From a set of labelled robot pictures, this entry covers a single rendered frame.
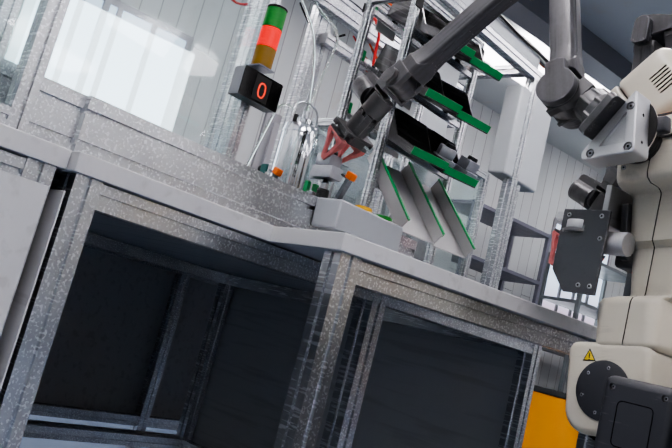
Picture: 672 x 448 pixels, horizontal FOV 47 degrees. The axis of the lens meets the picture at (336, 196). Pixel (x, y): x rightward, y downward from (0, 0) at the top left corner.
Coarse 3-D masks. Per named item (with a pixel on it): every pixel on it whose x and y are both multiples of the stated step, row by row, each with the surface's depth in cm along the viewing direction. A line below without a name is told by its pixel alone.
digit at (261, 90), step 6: (258, 78) 180; (264, 78) 181; (258, 84) 180; (264, 84) 181; (270, 84) 183; (258, 90) 180; (264, 90) 181; (252, 96) 179; (258, 96) 180; (264, 96) 182; (264, 102) 182
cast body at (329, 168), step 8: (336, 152) 185; (320, 160) 184; (328, 160) 183; (336, 160) 184; (312, 168) 185; (320, 168) 184; (328, 168) 182; (336, 168) 183; (312, 176) 185; (320, 176) 183; (328, 176) 181; (336, 176) 183
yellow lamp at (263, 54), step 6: (258, 48) 182; (264, 48) 182; (270, 48) 182; (258, 54) 182; (264, 54) 182; (270, 54) 182; (252, 60) 183; (258, 60) 181; (264, 60) 182; (270, 60) 182; (270, 66) 183
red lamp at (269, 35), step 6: (264, 30) 183; (270, 30) 183; (276, 30) 183; (264, 36) 183; (270, 36) 182; (276, 36) 183; (258, 42) 183; (264, 42) 182; (270, 42) 182; (276, 42) 183; (276, 48) 184
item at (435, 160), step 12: (396, 108) 223; (396, 120) 225; (408, 120) 223; (396, 132) 204; (408, 132) 221; (420, 132) 217; (396, 144) 203; (408, 144) 199; (420, 144) 215; (420, 156) 199; (432, 156) 201; (444, 168) 204
